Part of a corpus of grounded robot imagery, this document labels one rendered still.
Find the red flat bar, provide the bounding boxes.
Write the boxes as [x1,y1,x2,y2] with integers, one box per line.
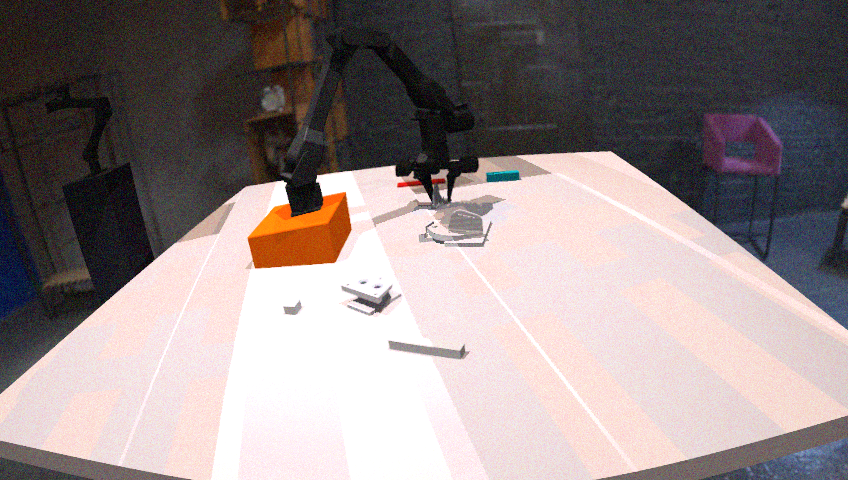
[397,179,445,188]

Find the teal rectangular block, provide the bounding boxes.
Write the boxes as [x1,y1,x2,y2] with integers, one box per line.
[486,170,519,182]

